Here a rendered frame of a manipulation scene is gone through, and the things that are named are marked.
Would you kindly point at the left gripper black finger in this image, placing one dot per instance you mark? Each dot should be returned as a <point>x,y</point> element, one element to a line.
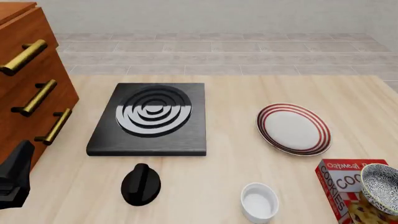
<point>21,158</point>

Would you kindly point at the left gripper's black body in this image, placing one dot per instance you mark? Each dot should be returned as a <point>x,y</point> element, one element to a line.
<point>14,191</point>

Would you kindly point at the flat black stove plate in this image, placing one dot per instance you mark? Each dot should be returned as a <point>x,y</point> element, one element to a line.
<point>105,140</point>

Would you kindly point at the white plate with red rings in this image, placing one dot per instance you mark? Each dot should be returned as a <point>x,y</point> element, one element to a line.
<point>292,130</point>

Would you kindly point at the red oatmeal cookies box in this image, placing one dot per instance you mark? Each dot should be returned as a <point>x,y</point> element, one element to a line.
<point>335,172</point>

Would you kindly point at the black patterned bowl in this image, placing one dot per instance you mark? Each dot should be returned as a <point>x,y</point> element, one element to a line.
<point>382,186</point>

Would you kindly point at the wooden cabinet drawer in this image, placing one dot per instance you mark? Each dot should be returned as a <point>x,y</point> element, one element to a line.
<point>18,91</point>
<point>37,30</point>
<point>28,130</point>

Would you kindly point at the round black stove knob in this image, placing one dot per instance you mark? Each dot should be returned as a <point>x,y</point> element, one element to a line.
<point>140,186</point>

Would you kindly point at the wooden cabinet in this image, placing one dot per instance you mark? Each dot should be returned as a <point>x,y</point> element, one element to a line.
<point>12,14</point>

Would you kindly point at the small white ramekin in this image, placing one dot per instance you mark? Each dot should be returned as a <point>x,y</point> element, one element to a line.
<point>259,203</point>

